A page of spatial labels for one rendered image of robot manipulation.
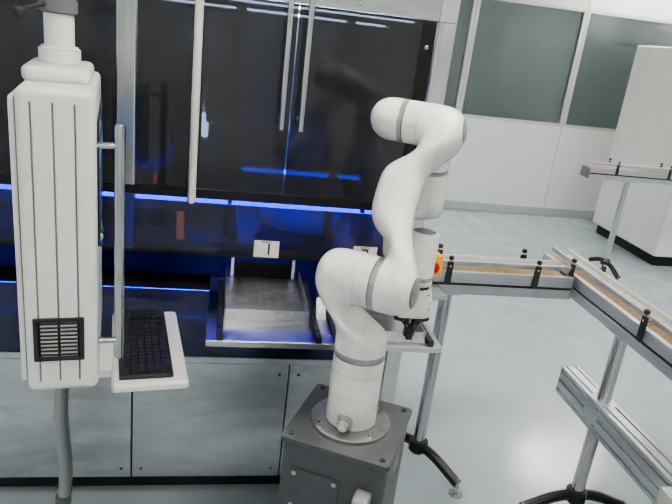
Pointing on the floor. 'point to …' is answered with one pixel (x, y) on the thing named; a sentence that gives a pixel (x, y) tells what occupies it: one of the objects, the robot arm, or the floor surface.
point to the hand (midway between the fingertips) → (408, 331)
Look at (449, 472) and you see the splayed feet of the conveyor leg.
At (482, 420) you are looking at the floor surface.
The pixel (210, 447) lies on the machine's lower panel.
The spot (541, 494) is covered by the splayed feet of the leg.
